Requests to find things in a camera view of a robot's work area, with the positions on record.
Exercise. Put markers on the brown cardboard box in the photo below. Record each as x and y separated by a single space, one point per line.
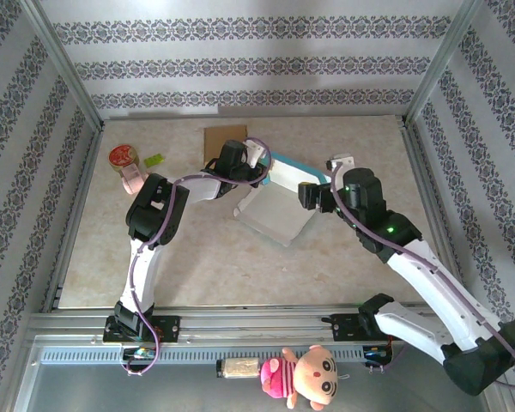
221 139

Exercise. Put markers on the white and teal paper box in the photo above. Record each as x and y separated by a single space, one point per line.
274 210

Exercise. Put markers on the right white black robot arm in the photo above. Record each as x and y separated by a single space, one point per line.
438 283

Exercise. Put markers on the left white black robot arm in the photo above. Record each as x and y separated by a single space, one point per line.
141 274

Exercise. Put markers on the green small packet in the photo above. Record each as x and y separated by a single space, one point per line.
153 160

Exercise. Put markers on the pink plastic bottle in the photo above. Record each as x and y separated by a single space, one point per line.
131 180

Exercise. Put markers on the red round tin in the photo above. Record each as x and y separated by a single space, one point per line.
121 155

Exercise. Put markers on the small circuit board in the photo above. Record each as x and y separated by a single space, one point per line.
375 354
139 353

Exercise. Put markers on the pink plush doll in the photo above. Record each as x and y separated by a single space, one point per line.
313 375

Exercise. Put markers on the beige small device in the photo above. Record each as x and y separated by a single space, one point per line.
240 368

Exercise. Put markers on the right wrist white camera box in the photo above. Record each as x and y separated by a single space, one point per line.
341 162

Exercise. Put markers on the aluminium side rail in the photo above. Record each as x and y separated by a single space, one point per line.
75 214
424 180

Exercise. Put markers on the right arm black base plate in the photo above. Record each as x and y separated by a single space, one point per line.
347 328

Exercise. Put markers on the aluminium rail beam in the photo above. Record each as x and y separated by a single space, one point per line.
257 324

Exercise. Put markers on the aluminium frame post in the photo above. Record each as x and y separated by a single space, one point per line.
442 60
61 56

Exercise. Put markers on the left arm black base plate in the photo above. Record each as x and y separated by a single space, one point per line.
167 328

